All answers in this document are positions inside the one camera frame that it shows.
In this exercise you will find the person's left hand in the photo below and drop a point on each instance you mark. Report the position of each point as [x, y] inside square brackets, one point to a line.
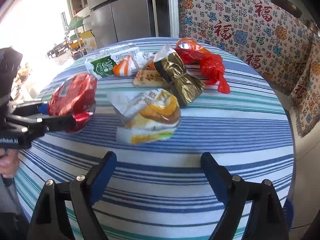
[8, 165]

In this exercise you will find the green plastic basket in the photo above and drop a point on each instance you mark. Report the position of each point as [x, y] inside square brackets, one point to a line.
[75, 22]

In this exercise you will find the beige packet with red print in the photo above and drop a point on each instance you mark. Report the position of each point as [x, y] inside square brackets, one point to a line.
[147, 78]

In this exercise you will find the metal shelf rack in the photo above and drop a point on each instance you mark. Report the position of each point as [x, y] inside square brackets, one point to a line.
[72, 37]

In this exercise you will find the red plastic bag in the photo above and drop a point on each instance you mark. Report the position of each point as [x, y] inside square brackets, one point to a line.
[210, 67]

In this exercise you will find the yellow cardboard box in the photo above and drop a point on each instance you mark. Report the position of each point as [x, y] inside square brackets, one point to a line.
[88, 41]

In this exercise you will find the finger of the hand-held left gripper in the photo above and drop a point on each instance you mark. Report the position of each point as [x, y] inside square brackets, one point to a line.
[43, 108]
[57, 123]

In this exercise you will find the white crumpled wrapper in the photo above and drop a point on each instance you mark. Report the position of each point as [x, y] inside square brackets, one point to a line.
[143, 58]

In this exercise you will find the orange white snack packet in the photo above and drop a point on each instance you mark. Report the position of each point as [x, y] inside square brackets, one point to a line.
[123, 68]

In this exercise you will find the gold foil wrapper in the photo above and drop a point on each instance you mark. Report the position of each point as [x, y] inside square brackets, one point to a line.
[175, 75]

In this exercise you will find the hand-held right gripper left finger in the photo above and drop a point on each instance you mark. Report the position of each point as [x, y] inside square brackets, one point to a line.
[105, 172]

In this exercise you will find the blue striped tablecloth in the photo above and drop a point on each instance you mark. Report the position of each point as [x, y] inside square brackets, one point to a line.
[225, 130]

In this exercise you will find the silver refrigerator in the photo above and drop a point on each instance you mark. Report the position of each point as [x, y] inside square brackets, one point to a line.
[125, 17]

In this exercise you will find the small steel pan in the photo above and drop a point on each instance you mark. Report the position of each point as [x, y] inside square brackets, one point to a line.
[313, 27]

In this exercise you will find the yellow white bread wrapper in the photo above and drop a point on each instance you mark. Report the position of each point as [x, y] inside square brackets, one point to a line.
[150, 115]

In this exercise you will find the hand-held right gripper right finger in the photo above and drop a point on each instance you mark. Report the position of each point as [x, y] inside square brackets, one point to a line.
[212, 175]

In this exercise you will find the printed blanket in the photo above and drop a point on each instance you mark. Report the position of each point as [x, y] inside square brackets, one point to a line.
[237, 17]

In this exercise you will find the green white milk carton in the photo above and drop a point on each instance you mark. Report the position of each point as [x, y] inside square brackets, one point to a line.
[105, 66]

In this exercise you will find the red foil snack packet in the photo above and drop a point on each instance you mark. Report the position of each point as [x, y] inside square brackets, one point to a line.
[72, 97]

